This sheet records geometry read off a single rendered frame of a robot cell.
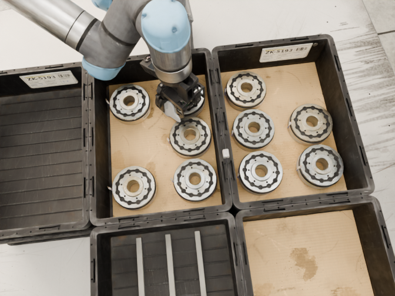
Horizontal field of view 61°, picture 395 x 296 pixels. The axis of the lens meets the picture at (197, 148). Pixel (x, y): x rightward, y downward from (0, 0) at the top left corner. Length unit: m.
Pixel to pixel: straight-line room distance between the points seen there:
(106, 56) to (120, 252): 0.44
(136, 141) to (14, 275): 0.48
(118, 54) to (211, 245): 0.46
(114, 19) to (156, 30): 0.13
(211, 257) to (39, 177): 0.46
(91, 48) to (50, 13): 0.09
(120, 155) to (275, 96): 0.43
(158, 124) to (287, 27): 0.57
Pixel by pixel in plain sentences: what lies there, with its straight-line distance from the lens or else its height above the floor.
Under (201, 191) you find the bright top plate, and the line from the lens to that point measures 0.78.
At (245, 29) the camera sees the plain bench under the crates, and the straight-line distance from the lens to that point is 1.18.
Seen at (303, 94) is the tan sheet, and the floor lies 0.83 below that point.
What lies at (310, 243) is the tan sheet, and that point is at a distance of 0.84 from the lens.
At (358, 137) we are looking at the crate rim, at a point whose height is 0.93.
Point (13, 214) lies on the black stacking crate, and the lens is 0.93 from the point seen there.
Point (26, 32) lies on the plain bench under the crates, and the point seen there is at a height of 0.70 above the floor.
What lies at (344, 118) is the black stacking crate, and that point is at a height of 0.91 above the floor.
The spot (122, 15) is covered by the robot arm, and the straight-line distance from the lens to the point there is 0.65.
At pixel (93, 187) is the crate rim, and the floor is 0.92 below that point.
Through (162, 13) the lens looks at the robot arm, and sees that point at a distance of 0.56.
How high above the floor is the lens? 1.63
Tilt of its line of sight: 72 degrees down
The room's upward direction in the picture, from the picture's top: 6 degrees counter-clockwise
